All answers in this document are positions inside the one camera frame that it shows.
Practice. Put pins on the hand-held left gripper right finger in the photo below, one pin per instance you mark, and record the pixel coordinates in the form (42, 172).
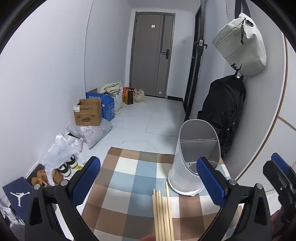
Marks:
(210, 183)

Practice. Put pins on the black door lock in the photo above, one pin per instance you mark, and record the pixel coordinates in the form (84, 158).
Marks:
(164, 53)

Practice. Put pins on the white sack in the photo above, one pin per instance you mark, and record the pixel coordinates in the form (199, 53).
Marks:
(118, 102)

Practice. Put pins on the yellow wrapper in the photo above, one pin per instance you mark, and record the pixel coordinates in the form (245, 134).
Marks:
(79, 167)

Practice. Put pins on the grey door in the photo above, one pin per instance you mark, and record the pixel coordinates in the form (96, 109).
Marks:
(145, 58)

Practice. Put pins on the grey parcel bag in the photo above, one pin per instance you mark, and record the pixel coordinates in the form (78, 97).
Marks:
(94, 134)

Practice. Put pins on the white black sneaker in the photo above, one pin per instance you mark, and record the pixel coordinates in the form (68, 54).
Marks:
(72, 162)
(64, 170)

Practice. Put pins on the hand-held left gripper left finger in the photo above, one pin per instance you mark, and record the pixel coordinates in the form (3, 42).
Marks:
(87, 180)

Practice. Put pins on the translucent white utensil holder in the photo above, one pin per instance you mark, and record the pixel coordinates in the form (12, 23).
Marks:
(185, 166)

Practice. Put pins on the beige sling bag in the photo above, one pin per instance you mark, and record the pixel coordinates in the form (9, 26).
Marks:
(242, 46)

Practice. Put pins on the blue cardboard box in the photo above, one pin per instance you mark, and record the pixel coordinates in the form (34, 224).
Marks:
(107, 106)

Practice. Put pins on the brown cardboard box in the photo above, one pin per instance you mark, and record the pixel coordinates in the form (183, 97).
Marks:
(89, 114)

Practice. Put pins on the white parcel bag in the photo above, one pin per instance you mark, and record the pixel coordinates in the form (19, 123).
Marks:
(71, 142)

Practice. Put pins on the person's right hand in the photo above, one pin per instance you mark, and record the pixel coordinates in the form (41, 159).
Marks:
(277, 223)

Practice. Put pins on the black metal door frame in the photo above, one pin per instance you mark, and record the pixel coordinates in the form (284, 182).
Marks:
(196, 58)

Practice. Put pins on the pile of wooden chopsticks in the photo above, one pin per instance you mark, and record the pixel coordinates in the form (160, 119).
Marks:
(159, 215)

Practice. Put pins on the beige tote bag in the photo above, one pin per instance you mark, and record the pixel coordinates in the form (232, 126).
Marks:
(139, 97)

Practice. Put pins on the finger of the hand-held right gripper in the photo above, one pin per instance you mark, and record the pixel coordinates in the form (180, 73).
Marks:
(279, 161)
(275, 173)

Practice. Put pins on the checked table mat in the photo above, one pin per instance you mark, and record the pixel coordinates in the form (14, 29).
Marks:
(138, 185)

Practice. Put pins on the yellow red paper bag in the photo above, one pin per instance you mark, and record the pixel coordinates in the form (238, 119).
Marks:
(128, 97)

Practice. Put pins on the blue shoe box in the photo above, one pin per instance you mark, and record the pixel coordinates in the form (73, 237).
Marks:
(16, 194)

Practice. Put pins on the black backpack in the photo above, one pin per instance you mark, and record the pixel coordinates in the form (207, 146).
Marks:
(222, 111)

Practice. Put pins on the brown shoe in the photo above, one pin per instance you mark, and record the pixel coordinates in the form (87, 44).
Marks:
(57, 176)
(39, 178)

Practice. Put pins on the clear plastic bag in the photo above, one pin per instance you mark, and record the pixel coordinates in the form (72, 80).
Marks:
(53, 157)

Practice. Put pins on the beige folded cloth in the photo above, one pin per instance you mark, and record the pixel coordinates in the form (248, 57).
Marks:
(112, 88)

